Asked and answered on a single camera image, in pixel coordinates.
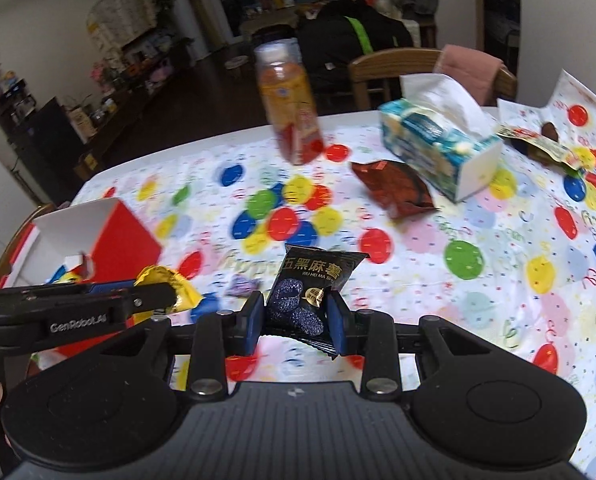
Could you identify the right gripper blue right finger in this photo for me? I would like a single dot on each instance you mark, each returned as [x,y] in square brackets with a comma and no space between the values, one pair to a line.
[339,320]

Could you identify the pink cloth on chair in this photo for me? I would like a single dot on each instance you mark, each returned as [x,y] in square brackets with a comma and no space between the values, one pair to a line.
[475,70]

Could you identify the blue tissue box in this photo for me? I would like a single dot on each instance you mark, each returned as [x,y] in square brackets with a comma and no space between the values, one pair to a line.
[439,130]

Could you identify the black bag green stripe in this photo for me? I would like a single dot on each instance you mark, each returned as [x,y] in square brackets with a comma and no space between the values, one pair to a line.
[344,30]

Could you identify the green gold snack wrapper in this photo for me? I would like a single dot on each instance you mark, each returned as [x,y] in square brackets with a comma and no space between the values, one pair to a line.
[534,143]

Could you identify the white tower fan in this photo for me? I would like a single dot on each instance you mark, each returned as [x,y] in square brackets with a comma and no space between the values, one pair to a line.
[187,25]

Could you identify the red white cardboard box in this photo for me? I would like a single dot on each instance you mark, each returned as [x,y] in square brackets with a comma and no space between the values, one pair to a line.
[100,241]

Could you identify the black sesame snack packet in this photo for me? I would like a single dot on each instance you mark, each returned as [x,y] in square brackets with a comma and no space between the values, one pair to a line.
[296,306]

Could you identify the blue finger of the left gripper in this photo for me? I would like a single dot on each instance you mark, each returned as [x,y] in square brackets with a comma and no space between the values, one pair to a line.
[102,288]

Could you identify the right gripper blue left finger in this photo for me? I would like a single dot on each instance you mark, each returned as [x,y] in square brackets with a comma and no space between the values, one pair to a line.
[249,324]

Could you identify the red brown foil snack bag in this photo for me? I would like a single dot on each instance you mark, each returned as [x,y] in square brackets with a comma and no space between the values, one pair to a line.
[395,187]

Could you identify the yellow snack packet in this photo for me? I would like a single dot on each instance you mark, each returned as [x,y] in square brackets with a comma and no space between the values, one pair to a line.
[187,297]

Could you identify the orange juice bottle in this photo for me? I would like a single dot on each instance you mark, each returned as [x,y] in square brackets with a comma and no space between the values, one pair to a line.
[288,101]

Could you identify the balloon pattern tablecloth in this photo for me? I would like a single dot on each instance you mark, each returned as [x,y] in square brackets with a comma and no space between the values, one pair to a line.
[515,263]

